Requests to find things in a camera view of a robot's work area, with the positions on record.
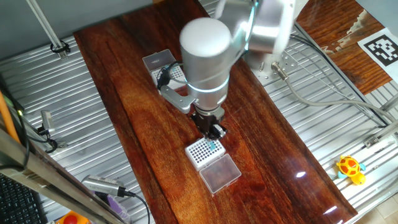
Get small silver mounted camera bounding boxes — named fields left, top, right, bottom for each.
left=40, top=110, right=56, bottom=134

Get black depth camera cable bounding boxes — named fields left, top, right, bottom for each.
left=124, top=190, right=151, bottom=224

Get black keyboard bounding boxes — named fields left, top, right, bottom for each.
left=0, top=173, right=49, bottom=224

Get purple pipette tip box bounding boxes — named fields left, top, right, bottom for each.
left=104, top=192, right=133, bottom=223

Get aluminium pole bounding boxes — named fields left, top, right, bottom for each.
left=25, top=0, right=70, bottom=60

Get orange tube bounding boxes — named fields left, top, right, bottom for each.
left=0, top=91, right=20, bottom=144

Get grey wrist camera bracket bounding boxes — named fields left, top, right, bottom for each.
left=159, top=84, right=197, bottom=114

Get aluminium profile bracket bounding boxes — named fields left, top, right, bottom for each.
left=363, top=93, right=398, bottom=149

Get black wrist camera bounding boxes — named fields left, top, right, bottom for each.
left=156, top=68, right=172, bottom=91

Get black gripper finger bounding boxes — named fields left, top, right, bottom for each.
left=200, top=126, right=216, bottom=141
left=211, top=123, right=228, bottom=140

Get worn brown wooden board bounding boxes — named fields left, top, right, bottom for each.
left=294, top=0, right=393, bottom=96

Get large brown wooden board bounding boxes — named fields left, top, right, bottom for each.
left=73, top=0, right=358, bottom=224

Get silver depth camera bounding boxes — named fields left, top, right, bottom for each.
left=81, top=174, right=127, bottom=198

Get orange box red button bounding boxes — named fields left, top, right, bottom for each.
left=55, top=210, right=91, bottom=224

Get white fiducial tag paper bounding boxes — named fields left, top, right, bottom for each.
left=357, top=27, right=398, bottom=85

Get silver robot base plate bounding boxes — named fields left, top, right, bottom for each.
left=245, top=51, right=301, bottom=86

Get steel frame beam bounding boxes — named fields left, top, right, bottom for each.
left=0, top=126, right=125, bottom=224

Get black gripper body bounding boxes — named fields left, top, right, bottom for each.
left=189, top=108, right=226, bottom=131

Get grey cable metal connector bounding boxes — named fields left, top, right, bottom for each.
left=271, top=61, right=398, bottom=124

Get black pole clamp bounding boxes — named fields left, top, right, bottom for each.
left=50, top=40, right=71, bottom=54

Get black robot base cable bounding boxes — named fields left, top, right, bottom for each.
left=290, top=32, right=389, bottom=128

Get white pipette tip holder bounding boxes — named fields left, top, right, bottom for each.
left=185, top=132, right=243, bottom=195
left=142, top=49, right=187, bottom=95

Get yellow orange toy turtle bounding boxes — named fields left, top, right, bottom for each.
left=335, top=154, right=367, bottom=186

